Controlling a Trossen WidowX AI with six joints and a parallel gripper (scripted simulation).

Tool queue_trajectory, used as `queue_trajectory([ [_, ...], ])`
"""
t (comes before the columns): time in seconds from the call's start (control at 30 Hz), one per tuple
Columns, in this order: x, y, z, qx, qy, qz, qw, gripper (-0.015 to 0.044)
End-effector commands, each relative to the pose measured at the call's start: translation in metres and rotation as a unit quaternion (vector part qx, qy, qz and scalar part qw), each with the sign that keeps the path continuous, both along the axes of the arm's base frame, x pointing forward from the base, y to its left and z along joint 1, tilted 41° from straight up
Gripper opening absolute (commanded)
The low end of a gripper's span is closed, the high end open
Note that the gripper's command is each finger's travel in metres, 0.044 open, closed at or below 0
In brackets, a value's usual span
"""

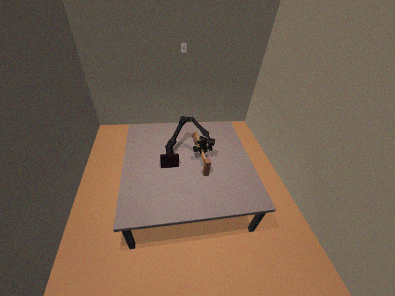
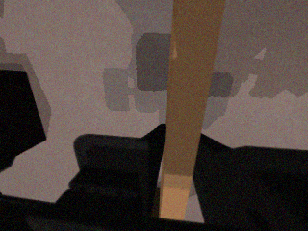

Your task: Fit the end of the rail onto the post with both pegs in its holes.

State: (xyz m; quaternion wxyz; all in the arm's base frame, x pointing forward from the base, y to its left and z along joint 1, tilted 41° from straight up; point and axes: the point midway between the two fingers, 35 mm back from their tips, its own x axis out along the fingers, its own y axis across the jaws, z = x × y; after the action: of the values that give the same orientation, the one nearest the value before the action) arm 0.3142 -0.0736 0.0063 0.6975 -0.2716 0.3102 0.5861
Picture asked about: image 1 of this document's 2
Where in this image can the long wooden plank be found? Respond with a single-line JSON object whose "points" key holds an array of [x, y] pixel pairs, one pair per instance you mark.
{"points": [[202, 154]]}

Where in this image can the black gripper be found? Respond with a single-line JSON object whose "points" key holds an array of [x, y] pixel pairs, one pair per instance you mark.
{"points": [[202, 147]]}

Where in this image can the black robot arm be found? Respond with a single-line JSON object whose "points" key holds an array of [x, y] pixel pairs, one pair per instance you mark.
{"points": [[183, 120]]}

